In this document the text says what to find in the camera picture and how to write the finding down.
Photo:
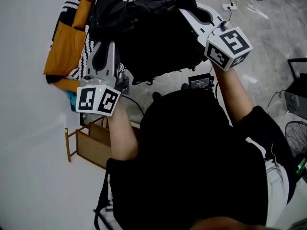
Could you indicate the white floor socket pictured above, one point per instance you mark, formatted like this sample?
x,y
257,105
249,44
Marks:
x,y
229,7

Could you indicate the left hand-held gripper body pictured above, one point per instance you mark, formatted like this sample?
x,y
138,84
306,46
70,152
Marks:
x,y
96,99

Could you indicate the person's right forearm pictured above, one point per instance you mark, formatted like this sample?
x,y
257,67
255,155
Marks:
x,y
231,92

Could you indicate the blue cloth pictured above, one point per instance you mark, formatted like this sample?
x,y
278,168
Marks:
x,y
72,100

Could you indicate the person's left forearm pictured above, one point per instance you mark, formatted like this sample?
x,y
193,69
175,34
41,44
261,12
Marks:
x,y
121,133

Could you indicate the device with green light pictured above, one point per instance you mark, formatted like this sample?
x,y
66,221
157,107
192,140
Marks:
x,y
301,169

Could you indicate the black equipment case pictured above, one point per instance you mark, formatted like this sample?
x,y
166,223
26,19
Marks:
x,y
296,97

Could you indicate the wooden side table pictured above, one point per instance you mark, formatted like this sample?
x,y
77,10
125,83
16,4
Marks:
x,y
92,147

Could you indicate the orange and striped cushion seat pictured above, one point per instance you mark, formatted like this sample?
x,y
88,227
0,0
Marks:
x,y
64,47

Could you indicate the black camera monitor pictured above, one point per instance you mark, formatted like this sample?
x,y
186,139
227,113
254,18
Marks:
x,y
200,81

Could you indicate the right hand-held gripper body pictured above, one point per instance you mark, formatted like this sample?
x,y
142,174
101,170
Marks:
x,y
230,48

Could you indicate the black backpack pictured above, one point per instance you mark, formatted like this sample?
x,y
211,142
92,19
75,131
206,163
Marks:
x,y
156,44

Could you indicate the person's black shirt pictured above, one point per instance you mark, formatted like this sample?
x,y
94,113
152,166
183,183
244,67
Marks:
x,y
196,157

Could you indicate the person's light grey trousers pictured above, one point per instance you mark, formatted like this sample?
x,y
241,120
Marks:
x,y
275,188

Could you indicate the person's black shoe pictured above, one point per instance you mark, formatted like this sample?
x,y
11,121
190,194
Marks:
x,y
185,86
156,95

